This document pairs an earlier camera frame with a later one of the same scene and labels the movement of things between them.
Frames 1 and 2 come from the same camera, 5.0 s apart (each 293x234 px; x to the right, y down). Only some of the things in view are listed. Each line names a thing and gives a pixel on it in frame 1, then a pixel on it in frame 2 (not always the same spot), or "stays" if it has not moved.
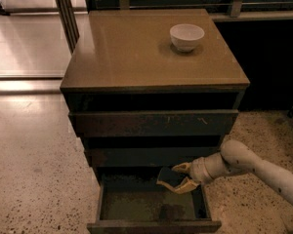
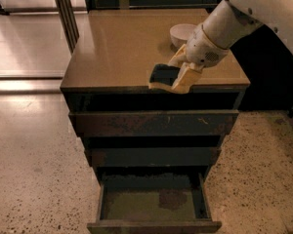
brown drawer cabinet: (148, 89) stays
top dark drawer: (154, 123) stays
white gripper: (197, 170) to (205, 50)
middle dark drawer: (147, 157) stays
